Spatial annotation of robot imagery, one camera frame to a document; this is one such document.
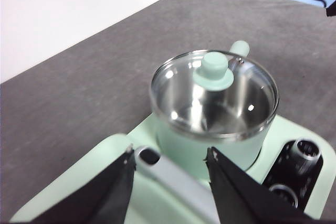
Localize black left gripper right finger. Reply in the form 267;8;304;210
204;146;320;224

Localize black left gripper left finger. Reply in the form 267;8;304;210
27;144;137;224

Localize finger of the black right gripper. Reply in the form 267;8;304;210
325;3;336;17

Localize glass lid with green knob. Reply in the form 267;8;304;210
150;49;279;140

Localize silver control knob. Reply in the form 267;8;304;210
290;138;323;177
267;183;299;209

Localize mint green griddle cover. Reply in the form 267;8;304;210
10;133;220;224

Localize mint green breakfast machine base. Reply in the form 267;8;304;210
125;115;336;224

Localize silver griddle cover handle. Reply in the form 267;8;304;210
134;145;220;224

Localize mint green pot with handle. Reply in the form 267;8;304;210
150;40;279;179

